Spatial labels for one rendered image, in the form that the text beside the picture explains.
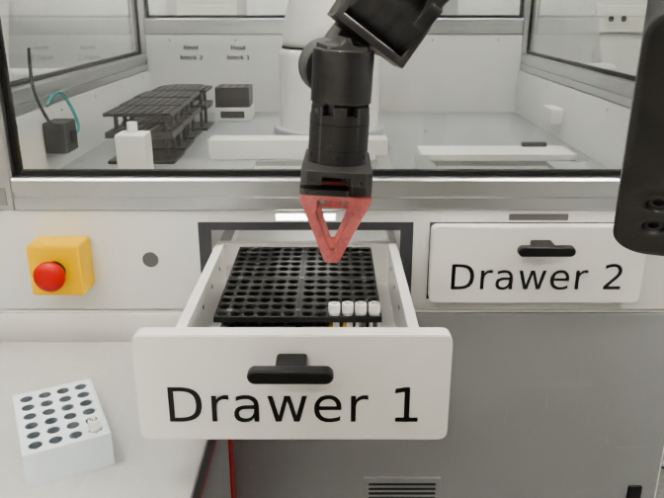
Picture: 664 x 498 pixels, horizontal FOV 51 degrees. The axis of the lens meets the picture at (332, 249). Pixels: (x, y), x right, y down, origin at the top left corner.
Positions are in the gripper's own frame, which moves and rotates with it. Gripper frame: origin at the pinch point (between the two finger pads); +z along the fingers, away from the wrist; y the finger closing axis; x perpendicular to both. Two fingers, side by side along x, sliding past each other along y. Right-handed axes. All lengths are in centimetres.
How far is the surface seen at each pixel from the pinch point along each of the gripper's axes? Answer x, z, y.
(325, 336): -0.2, 4.8, 10.1
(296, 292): -3.6, 7.7, -6.2
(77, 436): -24.9, 19.8, 6.0
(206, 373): -10.9, 9.2, 10.3
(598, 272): 36.5, 9.0, -22.3
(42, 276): -36.6, 11.5, -15.8
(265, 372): -5.2, 6.7, 13.7
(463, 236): 17.7, 4.9, -22.1
